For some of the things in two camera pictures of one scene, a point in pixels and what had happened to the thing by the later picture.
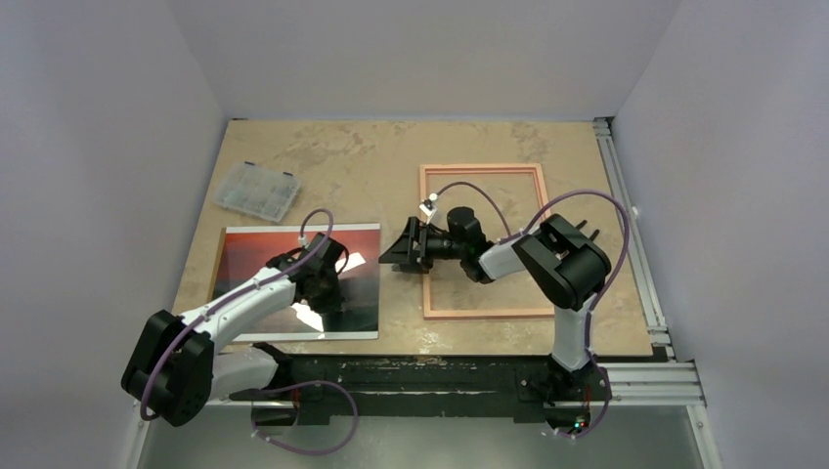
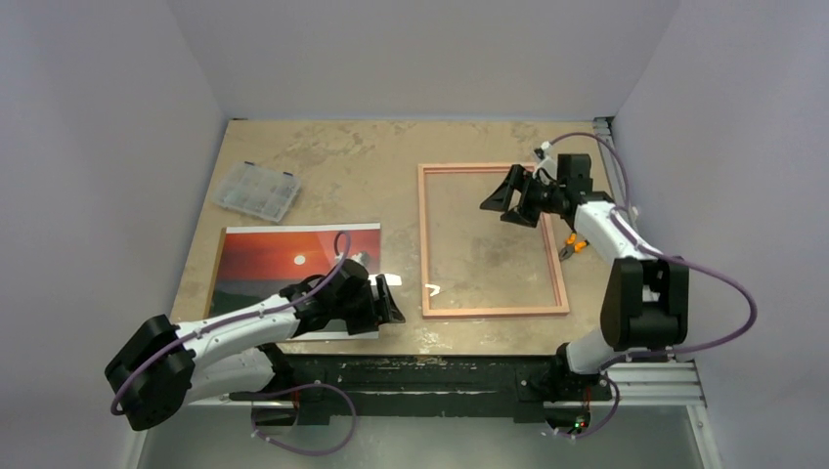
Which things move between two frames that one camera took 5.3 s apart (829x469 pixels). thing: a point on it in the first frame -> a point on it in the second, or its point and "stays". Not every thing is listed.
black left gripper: x=333 y=302 -> x=382 y=307
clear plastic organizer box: x=255 y=190 stays
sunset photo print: x=243 y=253 stays
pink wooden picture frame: x=443 y=315 stays
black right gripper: x=417 y=243 -> x=524 y=196
